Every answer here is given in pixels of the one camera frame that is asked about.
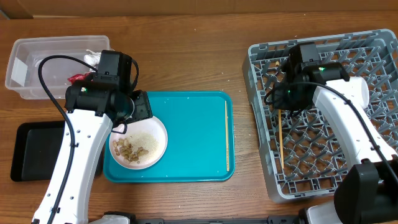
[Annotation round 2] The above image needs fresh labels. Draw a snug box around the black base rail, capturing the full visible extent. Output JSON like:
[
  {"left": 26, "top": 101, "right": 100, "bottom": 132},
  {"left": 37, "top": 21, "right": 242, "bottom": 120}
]
[{"left": 104, "top": 211, "right": 307, "bottom": 224}]

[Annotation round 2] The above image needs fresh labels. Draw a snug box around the grey dishwasher rack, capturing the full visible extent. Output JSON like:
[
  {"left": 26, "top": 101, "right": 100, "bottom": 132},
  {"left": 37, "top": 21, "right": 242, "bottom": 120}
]
[{"left": 243, "top": 29, "right": 397, "bottom": 203}]

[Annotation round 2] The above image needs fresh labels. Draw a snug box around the pale green bowl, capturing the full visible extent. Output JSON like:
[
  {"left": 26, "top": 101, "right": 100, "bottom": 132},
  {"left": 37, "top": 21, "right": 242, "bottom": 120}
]
[{"left": 349, "top": 77, "right": 369, "bottom": 109}]

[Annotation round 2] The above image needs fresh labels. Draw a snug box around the wooden chopstick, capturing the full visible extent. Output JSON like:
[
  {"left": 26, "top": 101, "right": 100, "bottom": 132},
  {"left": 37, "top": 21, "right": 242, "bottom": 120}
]
[
  {"left": 278, "top": 110, "right": 284, "bottom": 171},
  {"left": 224, "top": 101, "right": 230, "bottom": 172}
]

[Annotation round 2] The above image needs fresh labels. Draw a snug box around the white tissue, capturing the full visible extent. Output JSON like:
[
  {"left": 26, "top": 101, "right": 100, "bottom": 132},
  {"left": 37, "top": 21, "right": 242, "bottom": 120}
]
[{"left": 83, "top": 49, "right": 101, "bottom": 68}]

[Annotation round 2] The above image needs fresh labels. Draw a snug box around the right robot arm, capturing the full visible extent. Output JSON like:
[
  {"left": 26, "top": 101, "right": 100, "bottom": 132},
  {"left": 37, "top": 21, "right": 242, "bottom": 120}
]
[{"left": 267, "top": 42, "right": 397, "bottom": 223}]

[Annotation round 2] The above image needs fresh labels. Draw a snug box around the rice pile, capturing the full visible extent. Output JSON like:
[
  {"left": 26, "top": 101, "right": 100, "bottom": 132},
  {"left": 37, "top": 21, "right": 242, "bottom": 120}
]
[{"left": 127, "top": 132, "right": 159, "bottom": 159}]

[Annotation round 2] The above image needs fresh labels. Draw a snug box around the red snack wrapper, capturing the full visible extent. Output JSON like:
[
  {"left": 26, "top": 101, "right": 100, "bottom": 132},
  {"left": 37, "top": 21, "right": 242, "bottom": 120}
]
[{"left": 68, "top": 72, "right": 93, "bottom": 84}]

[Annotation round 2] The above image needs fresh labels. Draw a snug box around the teal serving tray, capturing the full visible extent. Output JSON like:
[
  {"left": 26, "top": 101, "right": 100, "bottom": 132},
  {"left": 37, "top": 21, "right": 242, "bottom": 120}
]
[{"left": 103, "top": 91, "right": 235, "bottom": 183}]

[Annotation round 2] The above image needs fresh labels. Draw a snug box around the white plate with food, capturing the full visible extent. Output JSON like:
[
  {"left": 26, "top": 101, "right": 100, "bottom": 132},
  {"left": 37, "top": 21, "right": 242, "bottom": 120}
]
[{"left": 108, "top": 116, "right": 168, "bottom": 170}]

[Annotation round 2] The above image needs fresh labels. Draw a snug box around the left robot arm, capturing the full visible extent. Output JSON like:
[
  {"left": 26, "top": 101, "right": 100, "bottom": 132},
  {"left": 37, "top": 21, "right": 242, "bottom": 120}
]
[{"left": 32, "top": 50, "right": 152, "bottom": 223}]

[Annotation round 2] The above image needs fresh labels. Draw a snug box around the black plastic tray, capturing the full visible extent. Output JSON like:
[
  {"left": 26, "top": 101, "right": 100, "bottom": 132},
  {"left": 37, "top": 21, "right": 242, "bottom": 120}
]
[{"left": 10, "top": 120, "right": 105, "bottom": 182}]

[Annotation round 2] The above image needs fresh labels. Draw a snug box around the peanuts pile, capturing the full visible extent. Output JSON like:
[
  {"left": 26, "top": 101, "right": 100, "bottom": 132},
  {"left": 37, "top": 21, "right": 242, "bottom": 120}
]
[{"left": 112, "top": 138, "right": 149, "bottom": 164}]

